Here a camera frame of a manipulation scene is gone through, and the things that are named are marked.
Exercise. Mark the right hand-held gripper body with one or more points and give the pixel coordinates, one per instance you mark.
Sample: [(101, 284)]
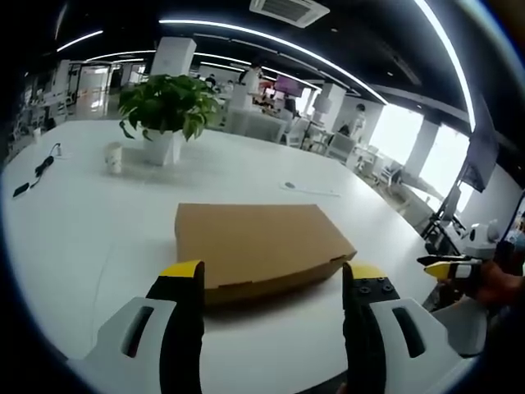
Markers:
[(480, 242)]

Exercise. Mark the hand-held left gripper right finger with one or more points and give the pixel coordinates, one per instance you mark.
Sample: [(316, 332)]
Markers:
[(381, 328)]

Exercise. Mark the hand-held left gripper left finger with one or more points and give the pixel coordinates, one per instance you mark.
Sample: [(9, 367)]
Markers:
[(164, 328)]

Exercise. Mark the brown cardboard shoe box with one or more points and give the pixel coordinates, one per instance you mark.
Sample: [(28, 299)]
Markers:
[(262, 242)]

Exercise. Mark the person's right hand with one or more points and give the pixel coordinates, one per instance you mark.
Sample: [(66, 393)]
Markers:
[(498, 283)]

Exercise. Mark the white chair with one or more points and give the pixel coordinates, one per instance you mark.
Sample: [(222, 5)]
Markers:
[(340, 145), (297, 133)]

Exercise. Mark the white paper cup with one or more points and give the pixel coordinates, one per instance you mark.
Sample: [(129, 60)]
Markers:
[(113, 158)]

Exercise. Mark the white plant pot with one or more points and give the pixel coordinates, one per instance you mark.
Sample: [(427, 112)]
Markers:
[(162, 145)]

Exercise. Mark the black phone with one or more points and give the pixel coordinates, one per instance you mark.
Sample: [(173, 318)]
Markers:
[(20, 190)]

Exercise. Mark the white power adapter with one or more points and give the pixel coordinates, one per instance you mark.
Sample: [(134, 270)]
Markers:
[(58, 150)]

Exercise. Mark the green potted plant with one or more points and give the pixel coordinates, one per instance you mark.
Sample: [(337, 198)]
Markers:
[(168, 102)]

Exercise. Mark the ceiling air conditioner vent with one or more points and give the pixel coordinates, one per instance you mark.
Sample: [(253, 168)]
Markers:
[(289, 10)]

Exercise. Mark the black wall screen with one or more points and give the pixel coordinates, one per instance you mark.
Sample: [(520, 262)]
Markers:
[(480, 158)]

